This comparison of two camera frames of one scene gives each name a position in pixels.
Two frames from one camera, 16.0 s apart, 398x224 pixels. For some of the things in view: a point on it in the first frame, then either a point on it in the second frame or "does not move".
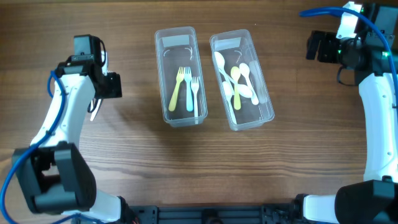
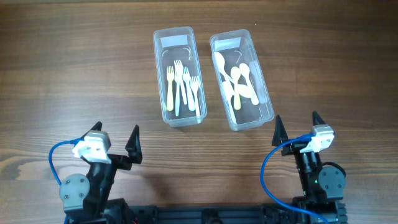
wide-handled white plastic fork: [188, 76] does not move
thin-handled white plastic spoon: [227, 89] does not move
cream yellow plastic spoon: [236, 73] does not move
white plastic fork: [195, 86] does not move
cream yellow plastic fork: [180, 76] → [170, 99]
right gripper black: [328, 40] → [280, 135]
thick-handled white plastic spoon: [244, 70] does not move
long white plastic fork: [94, 113] → [178, 76]
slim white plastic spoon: [220, 61] does not move
